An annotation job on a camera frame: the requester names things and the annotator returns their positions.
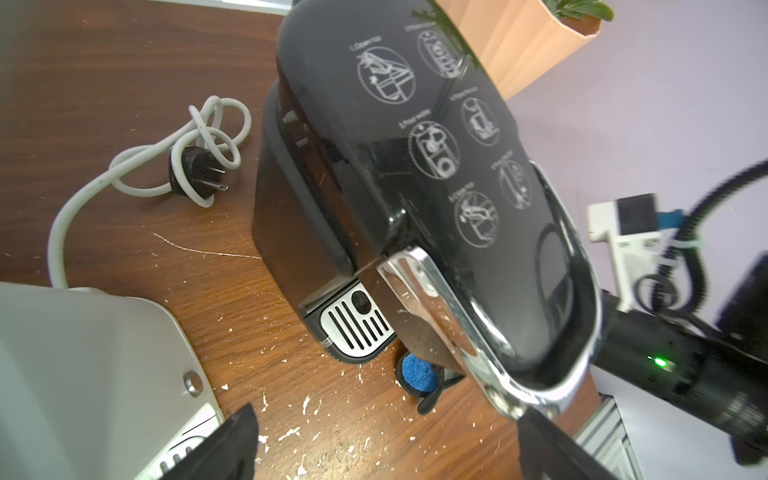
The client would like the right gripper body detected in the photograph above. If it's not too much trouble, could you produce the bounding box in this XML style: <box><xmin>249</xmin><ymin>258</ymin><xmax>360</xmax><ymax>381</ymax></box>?
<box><xmin>592</xmin><ymin>291</ymin><xmax>767</xmax><ymax>444</ymax></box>

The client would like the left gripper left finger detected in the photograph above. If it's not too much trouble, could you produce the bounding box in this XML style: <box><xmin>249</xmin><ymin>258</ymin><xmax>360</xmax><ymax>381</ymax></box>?
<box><xmin>162</xmin><ymin>403</ymin><xmax>259</xmax><ymax>480</ymax></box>

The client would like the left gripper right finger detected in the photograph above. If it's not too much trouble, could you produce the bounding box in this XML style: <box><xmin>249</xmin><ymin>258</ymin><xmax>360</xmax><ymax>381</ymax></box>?
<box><xmin>517</xmin><ymin>409</ymin><xmax>615</xmax><ymax>480</ymax></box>

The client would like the blue grey microfiber cloth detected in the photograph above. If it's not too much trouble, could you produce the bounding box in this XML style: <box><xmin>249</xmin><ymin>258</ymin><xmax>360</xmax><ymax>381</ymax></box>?
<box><xmin>395</xmin><ymin>353</ymin><xmax>465</xmax><ymax>416</ymax></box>

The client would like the white coffee machine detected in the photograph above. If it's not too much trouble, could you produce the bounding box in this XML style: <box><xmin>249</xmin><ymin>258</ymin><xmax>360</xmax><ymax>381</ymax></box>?
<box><xmin>1</xmin><ymin>283</ymin><xmax>224</xmax><ymax>479</ymax></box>

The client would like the black coffee machine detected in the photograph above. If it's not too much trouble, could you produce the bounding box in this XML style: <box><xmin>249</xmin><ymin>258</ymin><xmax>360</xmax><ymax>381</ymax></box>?
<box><xmin>252</xmin><ymin>1</ymin><xmax>602</xmax><ymax>419</ymax></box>

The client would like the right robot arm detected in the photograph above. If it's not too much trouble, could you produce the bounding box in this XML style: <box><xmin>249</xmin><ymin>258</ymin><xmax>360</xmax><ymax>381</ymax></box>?
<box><xmin>588</xmin><ymin>161</ymin><xmax>767</xmax><ymax>467</ymax></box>

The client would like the potted artificial plant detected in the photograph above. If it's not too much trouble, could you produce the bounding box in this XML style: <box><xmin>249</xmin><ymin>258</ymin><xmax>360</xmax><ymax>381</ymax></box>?
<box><xmin>438</xmin><ymin>0</ymin><xmax>604</xmax><ymax>100</ymax></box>

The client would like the white power cord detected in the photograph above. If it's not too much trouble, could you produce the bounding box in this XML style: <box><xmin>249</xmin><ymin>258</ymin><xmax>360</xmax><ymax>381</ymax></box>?
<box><xmin>46</xmin><ymin>94</ymin><xmax>253</xmax><ymax>290</ymax></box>

